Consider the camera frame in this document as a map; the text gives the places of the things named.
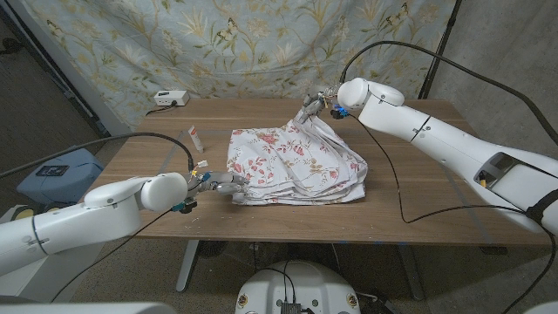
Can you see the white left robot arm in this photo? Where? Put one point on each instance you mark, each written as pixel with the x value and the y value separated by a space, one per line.
pixel 100 213

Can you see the white table leg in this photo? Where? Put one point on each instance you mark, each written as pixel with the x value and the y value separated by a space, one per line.
pixel 412 275
pixel 188 266

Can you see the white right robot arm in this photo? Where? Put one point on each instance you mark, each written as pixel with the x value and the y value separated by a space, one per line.
pixel 436 135

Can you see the blue storage box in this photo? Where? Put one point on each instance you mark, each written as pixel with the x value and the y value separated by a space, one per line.
pixel 65 187

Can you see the black backdrop stand pole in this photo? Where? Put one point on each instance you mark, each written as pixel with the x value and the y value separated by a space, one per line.
pixel 438 30

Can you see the white toothpaste tube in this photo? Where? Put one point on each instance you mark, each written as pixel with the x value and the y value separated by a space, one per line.
pixel 196 139

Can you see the floral printed backdrop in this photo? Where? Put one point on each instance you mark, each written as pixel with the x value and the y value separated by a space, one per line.
pixel 261 52

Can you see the black device with label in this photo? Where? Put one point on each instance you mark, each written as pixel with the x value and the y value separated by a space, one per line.
pixel 52 170

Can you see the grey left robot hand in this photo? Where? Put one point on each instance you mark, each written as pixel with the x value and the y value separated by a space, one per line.
pixel 224 182

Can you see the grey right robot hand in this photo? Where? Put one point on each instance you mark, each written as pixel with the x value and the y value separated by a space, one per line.
pixel 318 102

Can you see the white power strip box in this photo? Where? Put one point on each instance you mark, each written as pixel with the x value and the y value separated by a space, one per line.
pixel 172 98

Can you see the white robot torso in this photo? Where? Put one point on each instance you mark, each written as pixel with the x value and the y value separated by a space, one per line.
pixel 305 283

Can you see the white floral cloth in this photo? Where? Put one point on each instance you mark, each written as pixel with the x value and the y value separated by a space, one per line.
pixel 296 165

